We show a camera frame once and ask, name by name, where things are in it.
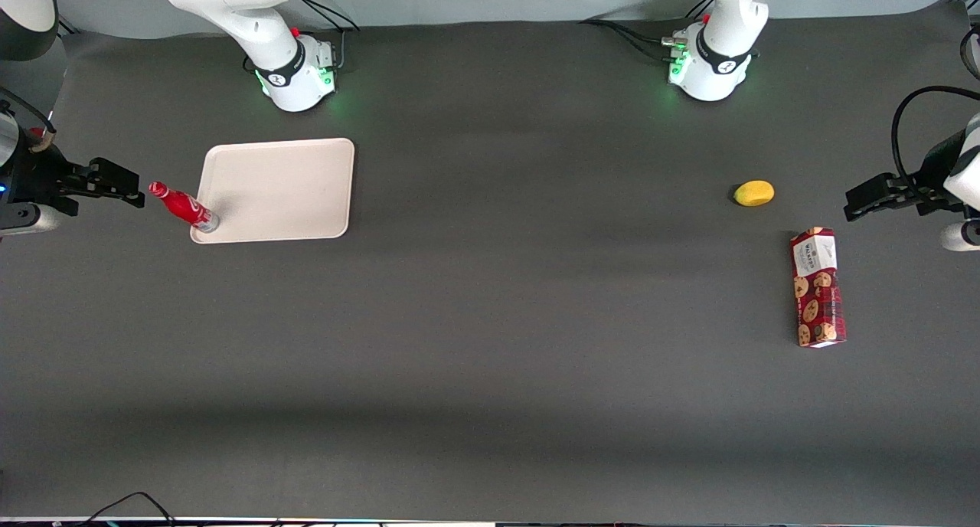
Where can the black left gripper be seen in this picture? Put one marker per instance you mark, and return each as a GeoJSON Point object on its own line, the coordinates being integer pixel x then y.
{"type": "Point", "coordinates": [930, 176]}

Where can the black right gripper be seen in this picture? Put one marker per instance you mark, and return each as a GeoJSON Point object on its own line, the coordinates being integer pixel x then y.
{"type": "Point", "coordinates": [40, 176]}

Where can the red coke bottle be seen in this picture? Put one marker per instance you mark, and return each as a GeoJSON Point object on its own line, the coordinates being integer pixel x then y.
{"type": "Point", "coordinates": [184, 206]}

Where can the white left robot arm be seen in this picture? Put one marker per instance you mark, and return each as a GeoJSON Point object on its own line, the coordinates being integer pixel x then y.
{"type": "Point", "coordinates": [720, 67]}

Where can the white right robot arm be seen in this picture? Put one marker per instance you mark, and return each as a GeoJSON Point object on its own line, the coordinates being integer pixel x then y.
{"type": "Point", "coordinates": [268, 48]}

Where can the beige plastic tray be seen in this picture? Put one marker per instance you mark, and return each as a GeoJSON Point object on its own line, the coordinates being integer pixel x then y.
{"type": "Point", "coordinates": [283, 190]}

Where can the red cookie box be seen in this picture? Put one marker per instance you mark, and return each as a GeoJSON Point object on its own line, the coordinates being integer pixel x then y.
{"type": "Point", "coordinates": [818, 289]}

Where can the yellow lemon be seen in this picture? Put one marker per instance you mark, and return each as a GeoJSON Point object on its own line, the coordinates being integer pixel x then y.
{"type": "Point", "coordinates": [754, 193]}

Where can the dark grey table mat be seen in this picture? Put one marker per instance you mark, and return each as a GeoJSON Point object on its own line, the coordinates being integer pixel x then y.
{"type": "Point", "coordinates": [536, 358]}

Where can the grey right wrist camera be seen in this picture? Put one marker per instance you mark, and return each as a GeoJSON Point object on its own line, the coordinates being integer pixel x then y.
{"type": "Point", "coordinates": [31, 219]}

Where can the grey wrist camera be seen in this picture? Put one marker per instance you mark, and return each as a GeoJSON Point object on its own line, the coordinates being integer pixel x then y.
{"type": "Point", "coordinates": [961, 236]}
{"type": "Point", "coordinates": [31, 219]}

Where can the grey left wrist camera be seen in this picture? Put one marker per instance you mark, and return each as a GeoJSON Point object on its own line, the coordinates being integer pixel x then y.
{"type": "Point", "coordinates": [961, 236]}

